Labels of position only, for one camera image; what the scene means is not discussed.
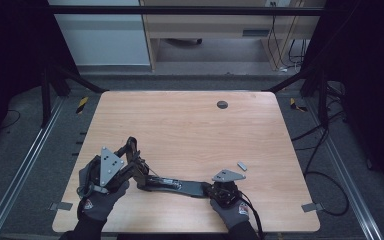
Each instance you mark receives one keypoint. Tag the grey tape tab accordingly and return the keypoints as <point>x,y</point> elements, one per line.
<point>61,206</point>
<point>312,207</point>

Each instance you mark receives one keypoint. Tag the white cabinet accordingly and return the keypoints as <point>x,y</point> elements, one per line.
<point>103,40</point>

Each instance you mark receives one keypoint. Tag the black metal frame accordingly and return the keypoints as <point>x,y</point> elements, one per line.
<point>45,96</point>
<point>323,100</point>

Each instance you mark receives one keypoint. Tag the silver staple strip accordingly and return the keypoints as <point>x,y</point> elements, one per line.
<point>242,166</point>

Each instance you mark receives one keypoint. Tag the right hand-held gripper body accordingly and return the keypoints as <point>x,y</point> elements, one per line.
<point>226,175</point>

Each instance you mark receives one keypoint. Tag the black stapler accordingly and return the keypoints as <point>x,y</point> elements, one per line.
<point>176,186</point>

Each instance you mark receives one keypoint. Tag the aluminium rail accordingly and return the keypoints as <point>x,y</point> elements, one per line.
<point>26,160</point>
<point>346,180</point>

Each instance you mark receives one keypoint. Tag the person's right hand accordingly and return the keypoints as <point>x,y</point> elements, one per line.
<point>233,215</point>

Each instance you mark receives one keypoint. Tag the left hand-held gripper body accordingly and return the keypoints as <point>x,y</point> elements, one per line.
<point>110,166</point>

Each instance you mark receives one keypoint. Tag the black curtain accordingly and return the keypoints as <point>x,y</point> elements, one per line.
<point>6,50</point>
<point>373,66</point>

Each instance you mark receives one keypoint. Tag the yellow black tape strip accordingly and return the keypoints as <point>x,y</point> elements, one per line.
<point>294,105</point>
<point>82,105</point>

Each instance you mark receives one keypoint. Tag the grey round table grommet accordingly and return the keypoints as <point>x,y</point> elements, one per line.
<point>222,104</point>

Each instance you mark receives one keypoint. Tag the person's left hand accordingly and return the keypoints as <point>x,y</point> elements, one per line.
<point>98,206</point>

